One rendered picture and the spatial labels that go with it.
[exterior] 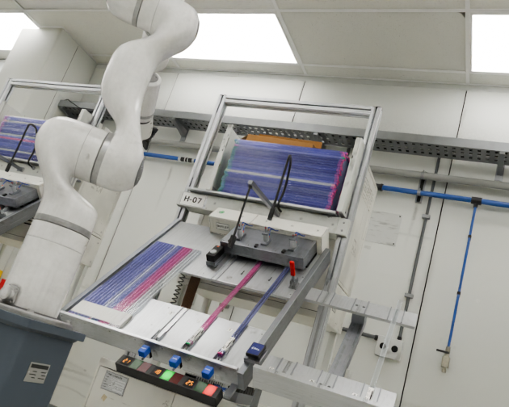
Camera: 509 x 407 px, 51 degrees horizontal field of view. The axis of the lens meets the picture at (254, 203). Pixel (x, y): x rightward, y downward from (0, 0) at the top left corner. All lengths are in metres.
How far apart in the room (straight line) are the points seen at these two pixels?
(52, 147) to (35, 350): 0.40
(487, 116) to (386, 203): 0.89
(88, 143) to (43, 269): 0.27
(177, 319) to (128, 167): 0.73
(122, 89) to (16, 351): 0.58
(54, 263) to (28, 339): 0.15
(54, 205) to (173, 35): 0.48
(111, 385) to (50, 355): 0.98
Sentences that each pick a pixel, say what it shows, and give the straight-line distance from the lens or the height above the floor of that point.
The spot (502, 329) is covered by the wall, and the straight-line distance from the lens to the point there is 3.46.
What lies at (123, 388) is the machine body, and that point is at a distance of 2.09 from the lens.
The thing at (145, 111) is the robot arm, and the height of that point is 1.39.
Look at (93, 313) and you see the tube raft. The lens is 1.86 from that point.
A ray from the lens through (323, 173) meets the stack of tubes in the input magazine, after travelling 2.17.
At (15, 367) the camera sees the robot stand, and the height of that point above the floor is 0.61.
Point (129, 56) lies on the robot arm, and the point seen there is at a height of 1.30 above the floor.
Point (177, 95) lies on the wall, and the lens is 4.78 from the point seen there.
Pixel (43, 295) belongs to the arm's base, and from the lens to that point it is 1.14.
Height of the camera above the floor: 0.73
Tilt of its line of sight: 17 degrees up
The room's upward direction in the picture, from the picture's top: 18 degrees clockwise
